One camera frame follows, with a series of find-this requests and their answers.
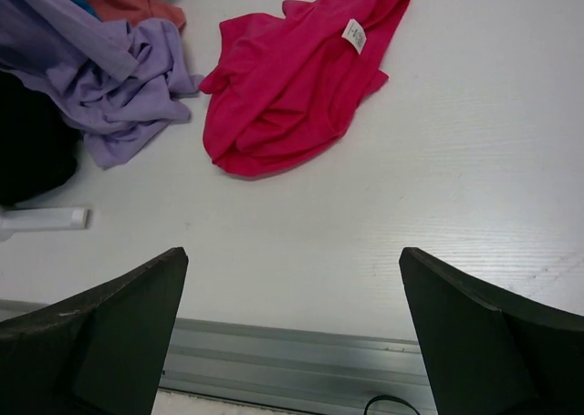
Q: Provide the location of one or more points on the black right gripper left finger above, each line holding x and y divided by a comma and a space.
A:
101, 351

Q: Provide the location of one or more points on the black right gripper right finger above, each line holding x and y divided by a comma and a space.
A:
487, 350

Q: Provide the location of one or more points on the pink t shirt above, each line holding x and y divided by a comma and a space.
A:
286, 88

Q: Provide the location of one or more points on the black t shirt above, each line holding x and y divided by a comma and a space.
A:
39, 151

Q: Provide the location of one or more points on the purple t shirt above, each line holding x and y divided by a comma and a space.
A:
120, 85

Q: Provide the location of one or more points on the white rack base foot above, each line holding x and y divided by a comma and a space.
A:
42, 220

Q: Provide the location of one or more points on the aluminium table rail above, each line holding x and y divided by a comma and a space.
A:
295, 370

